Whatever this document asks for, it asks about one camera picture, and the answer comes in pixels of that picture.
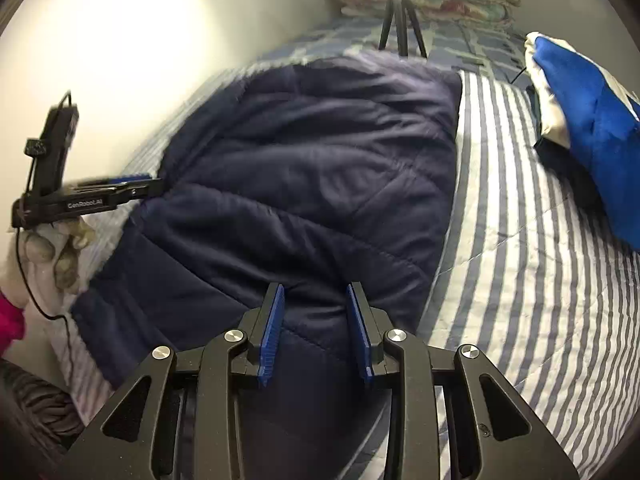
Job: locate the blue and white folded garment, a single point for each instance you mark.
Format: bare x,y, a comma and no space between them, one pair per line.
588,131

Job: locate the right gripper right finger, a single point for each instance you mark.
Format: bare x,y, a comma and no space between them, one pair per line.
367,328

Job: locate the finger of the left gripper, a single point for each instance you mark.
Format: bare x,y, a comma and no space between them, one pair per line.
125,178
124,191

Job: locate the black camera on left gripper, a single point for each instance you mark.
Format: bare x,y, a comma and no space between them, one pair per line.
50,150

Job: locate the black tripod stand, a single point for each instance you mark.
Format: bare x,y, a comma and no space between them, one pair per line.
401,13

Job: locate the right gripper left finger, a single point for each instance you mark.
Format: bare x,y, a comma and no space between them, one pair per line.
263,339

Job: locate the navy quilted puffer jacket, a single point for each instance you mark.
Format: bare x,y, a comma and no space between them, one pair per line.
313,176

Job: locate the pink sleeved left forearm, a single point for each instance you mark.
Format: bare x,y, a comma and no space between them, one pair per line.
12,324

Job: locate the white gloved left hand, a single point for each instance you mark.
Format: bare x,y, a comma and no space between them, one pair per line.
52,252

